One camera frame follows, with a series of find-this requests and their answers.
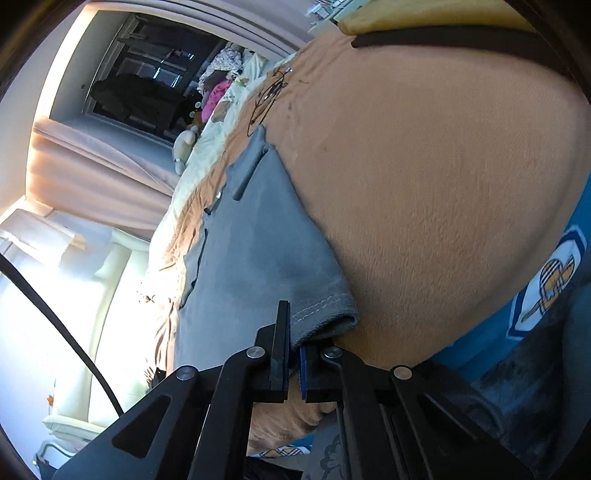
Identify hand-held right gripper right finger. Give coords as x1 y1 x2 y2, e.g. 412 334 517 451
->
299 340 529 480

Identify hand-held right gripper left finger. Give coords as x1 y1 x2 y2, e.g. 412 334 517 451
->
53 300 293 480

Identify grey t-shirt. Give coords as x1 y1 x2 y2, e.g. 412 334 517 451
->
173 124 361 370

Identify folded brown clothes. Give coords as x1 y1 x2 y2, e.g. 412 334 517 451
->
339 0 536 35

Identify cream headboard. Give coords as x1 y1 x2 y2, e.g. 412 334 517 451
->
41 226 153 444

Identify blue printed bed sheet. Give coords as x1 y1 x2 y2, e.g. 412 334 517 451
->
429 222 591 384

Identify orange blanket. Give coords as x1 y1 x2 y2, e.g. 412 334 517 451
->
139 28 587 457

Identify cream duvet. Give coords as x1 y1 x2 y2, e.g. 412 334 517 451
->
157 51 301 241

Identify cream plush toy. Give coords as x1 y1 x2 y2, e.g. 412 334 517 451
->
173 129 199 175

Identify grey shaggy rug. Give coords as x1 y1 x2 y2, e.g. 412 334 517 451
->
462 277 591 480

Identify pink curtain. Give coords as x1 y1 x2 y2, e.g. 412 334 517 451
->
139 0 324 51
30 115 178 241

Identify pink cloth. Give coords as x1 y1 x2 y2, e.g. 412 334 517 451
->
201 79 232 118

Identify black hanging coat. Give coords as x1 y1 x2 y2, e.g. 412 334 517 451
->
90 74 195 137

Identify floral cloth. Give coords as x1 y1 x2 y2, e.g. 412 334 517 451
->
198 41 245 86

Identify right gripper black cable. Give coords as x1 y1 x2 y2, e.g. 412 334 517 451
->
0 253 125 416

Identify tangled black cables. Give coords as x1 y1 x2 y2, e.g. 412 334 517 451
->
247 67 293 137

